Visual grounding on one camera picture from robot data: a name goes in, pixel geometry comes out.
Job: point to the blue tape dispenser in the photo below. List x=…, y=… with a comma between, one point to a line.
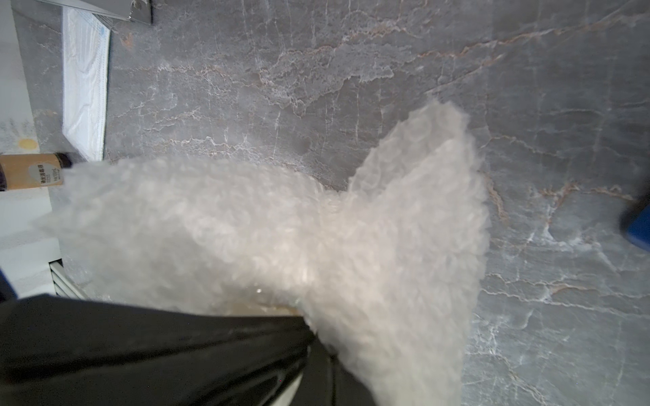
x=635, y=224

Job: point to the silver metal case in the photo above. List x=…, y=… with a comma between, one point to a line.
x=127, y=10

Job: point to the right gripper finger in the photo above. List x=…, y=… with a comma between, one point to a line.
x=325, y=382

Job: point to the orange capped small bottle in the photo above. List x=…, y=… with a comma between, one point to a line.
x=30, y=171

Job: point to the clear bubble wrap sheet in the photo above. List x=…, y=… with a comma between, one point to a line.
x=386, y=272

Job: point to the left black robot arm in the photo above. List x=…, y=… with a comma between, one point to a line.
x=57, y=351

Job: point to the white paper sheet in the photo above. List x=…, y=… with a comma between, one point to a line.
x=85, y=71

